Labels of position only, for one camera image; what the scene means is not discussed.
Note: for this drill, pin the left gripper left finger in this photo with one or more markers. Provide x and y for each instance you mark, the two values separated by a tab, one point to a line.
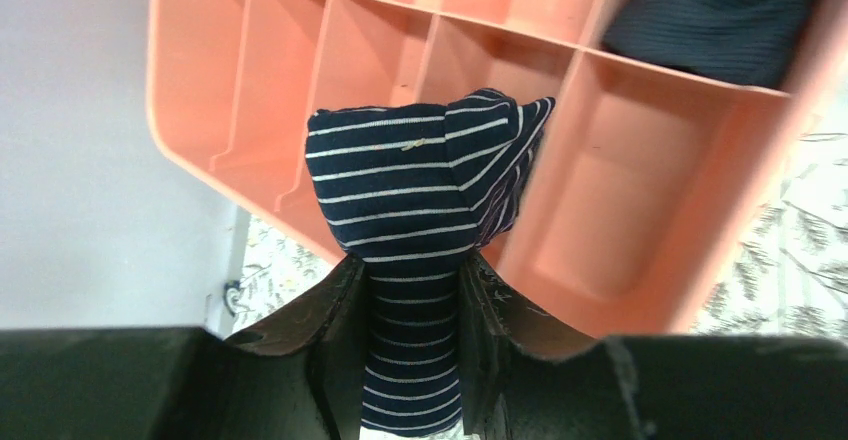
296	374

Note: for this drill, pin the pink divided organizer tray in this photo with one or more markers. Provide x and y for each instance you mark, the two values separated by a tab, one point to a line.
647	178

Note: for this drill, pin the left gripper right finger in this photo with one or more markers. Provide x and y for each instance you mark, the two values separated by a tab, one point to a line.
524	374

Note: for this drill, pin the striped navy garment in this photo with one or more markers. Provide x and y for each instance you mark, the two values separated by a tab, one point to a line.
413	192

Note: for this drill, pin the navy underwear beige waistband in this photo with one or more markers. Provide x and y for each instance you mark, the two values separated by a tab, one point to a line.
743	42

